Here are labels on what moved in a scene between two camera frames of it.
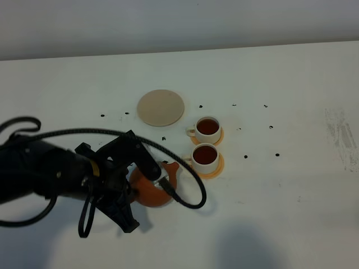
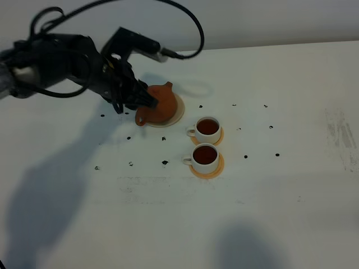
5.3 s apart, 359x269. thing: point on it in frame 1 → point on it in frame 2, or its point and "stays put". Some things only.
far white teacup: x=207 y=129 stays put
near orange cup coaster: x=215 y=174 stays put
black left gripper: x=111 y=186 → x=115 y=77
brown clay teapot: x=146 y=191 → x=164 y=111
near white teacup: x=205 y=157 stays put
